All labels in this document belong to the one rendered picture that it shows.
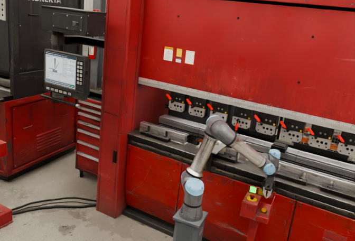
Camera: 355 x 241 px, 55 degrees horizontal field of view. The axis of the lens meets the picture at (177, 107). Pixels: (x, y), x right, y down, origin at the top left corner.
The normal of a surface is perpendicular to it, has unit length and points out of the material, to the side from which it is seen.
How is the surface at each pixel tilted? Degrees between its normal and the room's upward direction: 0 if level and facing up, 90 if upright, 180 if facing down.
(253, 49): 90
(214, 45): 90
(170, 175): 90
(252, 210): 90
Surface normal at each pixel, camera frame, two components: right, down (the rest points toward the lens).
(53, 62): -0.47, 0.19
